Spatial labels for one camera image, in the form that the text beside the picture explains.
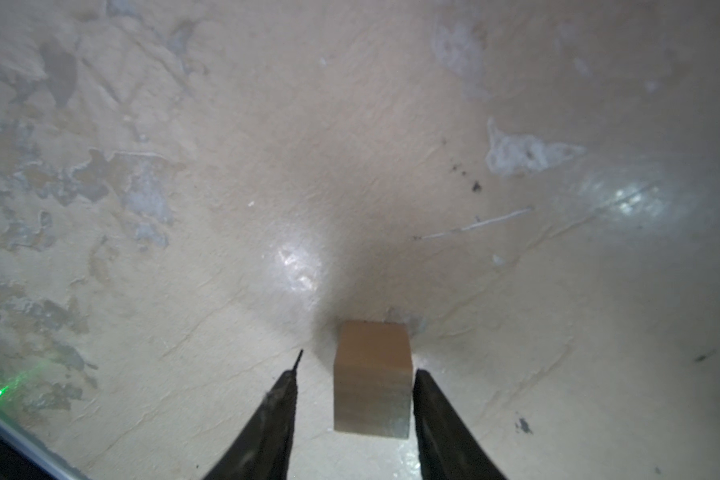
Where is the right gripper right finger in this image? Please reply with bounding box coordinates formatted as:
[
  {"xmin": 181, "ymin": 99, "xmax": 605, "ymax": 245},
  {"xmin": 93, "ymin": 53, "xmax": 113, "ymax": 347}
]
[{"xmin": 413, "ymin": 369, "xmax": 507, "ymax": 480}]

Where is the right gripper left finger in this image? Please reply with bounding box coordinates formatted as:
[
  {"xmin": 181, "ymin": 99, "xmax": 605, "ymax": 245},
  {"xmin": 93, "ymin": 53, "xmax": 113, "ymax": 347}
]
[{"xmin": 205, "ymin": 350, "xmax": 304, "ymax": 480}]

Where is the small natural wood cube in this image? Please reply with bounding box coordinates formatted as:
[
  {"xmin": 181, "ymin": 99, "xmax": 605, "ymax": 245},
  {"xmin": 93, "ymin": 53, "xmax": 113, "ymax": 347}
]
[{"xmin": 333, "ymin": 320, "xmax": 414, "ymax": 439}]

